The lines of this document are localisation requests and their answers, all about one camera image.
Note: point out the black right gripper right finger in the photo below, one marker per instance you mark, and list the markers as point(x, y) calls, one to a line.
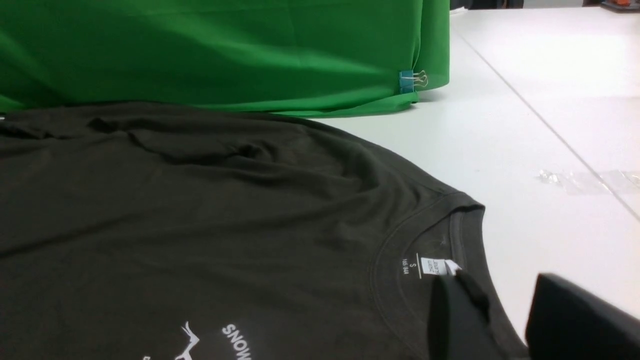
point(566, 322)

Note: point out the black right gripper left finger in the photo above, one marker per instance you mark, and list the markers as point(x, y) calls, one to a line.
point(459, 321)

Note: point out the dark gray long-sleeve top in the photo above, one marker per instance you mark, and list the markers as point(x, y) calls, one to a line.
point(145, 231)

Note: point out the clear tape strip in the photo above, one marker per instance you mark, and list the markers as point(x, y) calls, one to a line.
point(588, 183)

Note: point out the blue binder clip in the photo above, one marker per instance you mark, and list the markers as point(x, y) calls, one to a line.
point(410, 81)

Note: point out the green backdrop cloth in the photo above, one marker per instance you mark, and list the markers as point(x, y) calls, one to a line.
point(307, 58)

